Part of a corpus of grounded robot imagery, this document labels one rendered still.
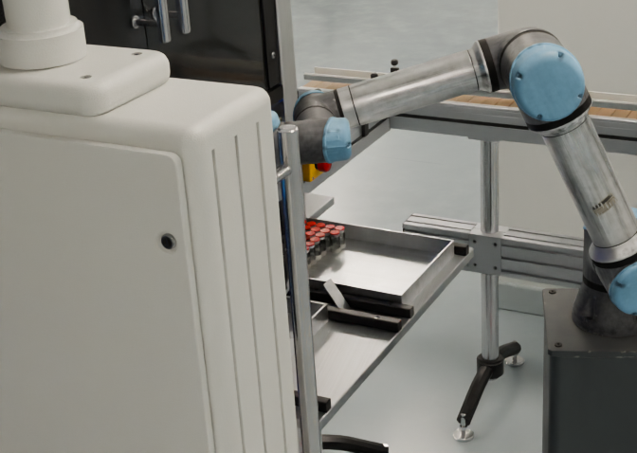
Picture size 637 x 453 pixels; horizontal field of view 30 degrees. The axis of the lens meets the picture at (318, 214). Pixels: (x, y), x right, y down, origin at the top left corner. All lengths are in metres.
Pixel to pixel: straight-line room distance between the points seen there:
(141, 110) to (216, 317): 0.24
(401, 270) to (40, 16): 1.22
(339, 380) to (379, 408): 1.55
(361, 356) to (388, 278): 0.30
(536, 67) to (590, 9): 1.70
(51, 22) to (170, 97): 0.15
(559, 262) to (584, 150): 1.26
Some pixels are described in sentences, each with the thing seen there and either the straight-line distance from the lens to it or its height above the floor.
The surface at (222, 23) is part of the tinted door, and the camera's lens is 2.28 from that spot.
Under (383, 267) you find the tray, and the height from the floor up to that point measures 0.88.
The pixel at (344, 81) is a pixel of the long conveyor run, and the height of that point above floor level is 0.96.
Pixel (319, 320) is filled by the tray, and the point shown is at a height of 0.90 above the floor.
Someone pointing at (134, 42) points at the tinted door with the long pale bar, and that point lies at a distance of 2.06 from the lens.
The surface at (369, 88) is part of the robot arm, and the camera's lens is 2.11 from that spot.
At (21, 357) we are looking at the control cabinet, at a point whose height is 1.24.
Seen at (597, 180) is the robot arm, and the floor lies 1.16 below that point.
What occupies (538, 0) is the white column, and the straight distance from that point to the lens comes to 3.70.
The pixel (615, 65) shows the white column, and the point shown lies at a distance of 3.68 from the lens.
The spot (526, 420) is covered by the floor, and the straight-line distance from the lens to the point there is 3.53.
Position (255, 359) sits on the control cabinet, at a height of 1.25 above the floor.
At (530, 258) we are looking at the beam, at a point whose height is 0.50.
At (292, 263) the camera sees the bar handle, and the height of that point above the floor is 1.31.
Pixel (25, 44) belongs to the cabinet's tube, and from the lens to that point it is 1.35.
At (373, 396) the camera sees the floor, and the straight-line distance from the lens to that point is 3.63.
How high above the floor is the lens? 1.94
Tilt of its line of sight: 23 degrees down
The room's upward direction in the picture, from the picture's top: 4 degrees counter-clockwise
